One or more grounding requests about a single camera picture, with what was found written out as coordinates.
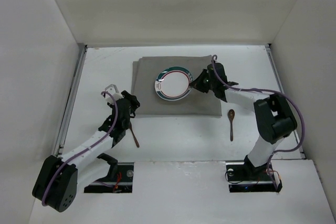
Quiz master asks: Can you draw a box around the white plate with coloured rim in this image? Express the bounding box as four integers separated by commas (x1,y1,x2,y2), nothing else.
154,66,194,102

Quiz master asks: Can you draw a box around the grey cloth napkin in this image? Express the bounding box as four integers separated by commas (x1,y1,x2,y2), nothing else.
131,56,222,117

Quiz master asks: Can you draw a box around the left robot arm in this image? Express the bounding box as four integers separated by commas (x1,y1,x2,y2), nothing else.
32,90,140,212

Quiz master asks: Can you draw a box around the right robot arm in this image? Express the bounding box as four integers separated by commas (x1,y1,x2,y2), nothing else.
189,62,297,174

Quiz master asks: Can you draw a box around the brown wooden spoon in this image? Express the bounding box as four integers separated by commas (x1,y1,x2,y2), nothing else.
227,109,235,142

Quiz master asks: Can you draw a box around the brown wooden fork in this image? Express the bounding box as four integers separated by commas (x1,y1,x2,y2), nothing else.
129,122,140,148

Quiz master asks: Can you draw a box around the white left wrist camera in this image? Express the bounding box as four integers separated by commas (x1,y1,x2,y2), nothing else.
103,84,123,104

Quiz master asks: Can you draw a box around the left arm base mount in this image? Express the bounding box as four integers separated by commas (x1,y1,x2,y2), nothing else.
83,153,134,194

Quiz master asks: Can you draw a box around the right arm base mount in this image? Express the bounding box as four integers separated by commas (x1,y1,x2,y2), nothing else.
224,156,282,193

